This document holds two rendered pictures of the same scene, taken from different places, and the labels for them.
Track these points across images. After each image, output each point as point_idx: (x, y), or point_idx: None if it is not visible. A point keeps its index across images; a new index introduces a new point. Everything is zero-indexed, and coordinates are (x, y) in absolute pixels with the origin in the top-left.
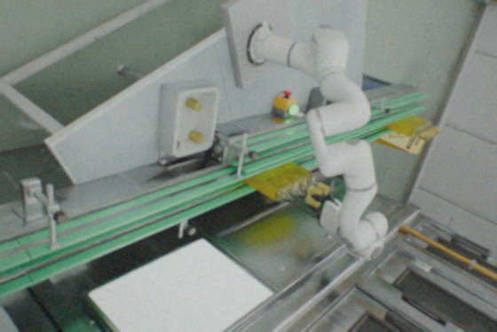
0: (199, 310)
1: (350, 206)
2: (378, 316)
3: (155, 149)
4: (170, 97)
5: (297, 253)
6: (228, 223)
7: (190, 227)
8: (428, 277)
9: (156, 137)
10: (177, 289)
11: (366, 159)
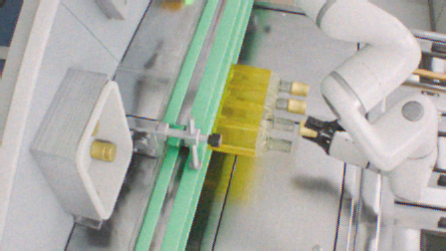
0: None
1: (409, 173)
2: (434, 228)
3: (65, 215)
4: (60, 163)
5: (319, 208)
6: (207, 220)
7: None
8: (444, 128)
9: (59, 204)
10: None
11: (436, 126)
